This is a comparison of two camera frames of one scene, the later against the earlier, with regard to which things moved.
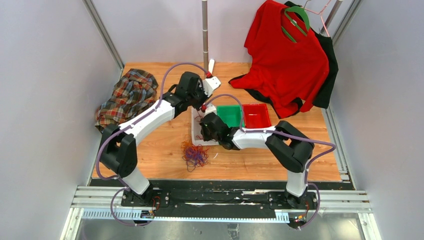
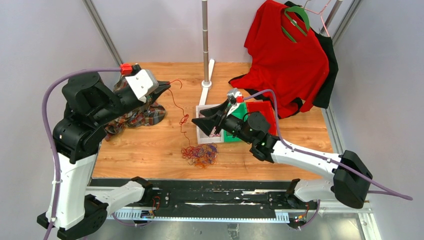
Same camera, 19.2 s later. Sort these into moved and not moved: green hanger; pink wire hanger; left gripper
Moved: left gripper
Not moved: pink wire hanger; green hanger
